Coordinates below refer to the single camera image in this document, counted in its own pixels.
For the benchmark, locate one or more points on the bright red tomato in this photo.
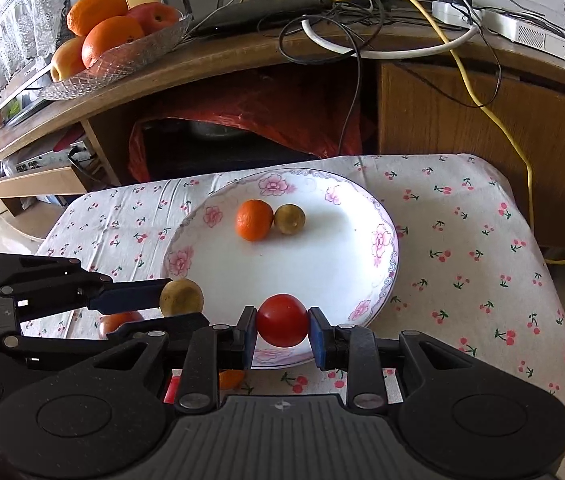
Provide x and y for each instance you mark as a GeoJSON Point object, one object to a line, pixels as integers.
{"type": "Point", "coordinates": [282, 325]}

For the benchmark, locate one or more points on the yellow apple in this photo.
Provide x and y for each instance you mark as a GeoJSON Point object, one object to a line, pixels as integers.
{"type": "Point", "coordinates": [67, 60]}

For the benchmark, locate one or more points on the glass fruit bowl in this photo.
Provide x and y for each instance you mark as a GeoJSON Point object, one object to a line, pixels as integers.
{"type": "Point", "coordinates": [127, 57]}

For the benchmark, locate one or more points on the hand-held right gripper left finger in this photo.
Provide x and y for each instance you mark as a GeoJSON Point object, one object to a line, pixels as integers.
{"type": "Point", "coordinates": [247, 340]}

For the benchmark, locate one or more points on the black television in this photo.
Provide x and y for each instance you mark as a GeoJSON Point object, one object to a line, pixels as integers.
{"type": "Point", "coordinates": [22, 95]}

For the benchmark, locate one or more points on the yellow-brown round fruit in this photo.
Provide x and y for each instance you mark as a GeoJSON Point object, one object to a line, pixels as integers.
{"type": "Point", "coordinates": [182, 296]}

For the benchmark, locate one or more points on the silver set-top box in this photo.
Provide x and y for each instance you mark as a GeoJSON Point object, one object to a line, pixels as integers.
{"type": "Point", "coordinates": [37, 159]}

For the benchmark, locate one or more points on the olive green round fruit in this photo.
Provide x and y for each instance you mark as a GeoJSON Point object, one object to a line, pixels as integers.
{"type": "Point", "coordinates": [290, 218]}

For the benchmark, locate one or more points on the white power strip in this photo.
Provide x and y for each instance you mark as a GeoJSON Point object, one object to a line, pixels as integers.
{"type": "Point", "coordinates": [467, 15]}

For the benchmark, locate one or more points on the red apple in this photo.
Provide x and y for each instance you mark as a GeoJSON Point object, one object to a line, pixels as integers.
{"type": "Point", "coordinates": [156, 16]}

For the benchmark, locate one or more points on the white vented device box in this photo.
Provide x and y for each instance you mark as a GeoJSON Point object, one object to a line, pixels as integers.
{"type": "Point", "coordinates": [537, 35]}

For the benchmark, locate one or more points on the wooden television cabinet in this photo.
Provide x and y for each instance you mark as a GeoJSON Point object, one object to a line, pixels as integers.
{"type": "Point", "coordinates": [462, 120]}

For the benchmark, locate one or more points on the red plastic bag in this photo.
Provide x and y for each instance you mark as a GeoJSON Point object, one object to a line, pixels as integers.
{"type": "Point", "coordinates": [272, 110]}

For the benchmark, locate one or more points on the large orange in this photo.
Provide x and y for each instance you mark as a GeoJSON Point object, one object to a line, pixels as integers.
{"type": "Point", "coordinates": [112, 40]}
{"type": "Point", "coordinates": [96, 10]}

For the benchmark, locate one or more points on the white floral plate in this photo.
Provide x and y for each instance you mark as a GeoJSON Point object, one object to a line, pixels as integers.
{"type": "Point", "coordinates": [322, 260]}

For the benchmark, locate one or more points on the cherry print tablecloth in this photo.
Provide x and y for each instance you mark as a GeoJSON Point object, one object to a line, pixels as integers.
{"type": "Point", "coordinates": [462, 260]}

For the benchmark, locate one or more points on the small orange mandarin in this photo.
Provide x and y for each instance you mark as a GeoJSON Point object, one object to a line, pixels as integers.
{"type": "Point", "coordinates": [254, 220]}
{"type": "Point", "coordinates": [230, 379]}

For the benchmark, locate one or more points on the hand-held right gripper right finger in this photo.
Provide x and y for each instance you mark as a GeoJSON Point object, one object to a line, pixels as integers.
{"type": "Point", "coordinates": [318, 337]}

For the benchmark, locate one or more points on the metal pot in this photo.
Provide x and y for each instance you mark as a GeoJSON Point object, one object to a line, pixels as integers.
{"type": "Point", "coordinates": [215, 129]}

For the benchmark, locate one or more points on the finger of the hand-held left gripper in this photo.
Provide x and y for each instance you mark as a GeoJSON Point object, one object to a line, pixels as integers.
{"type": "Point", "coordinates": [127, 294]}
{"type": "Point", "coordinates": [182, 321]}

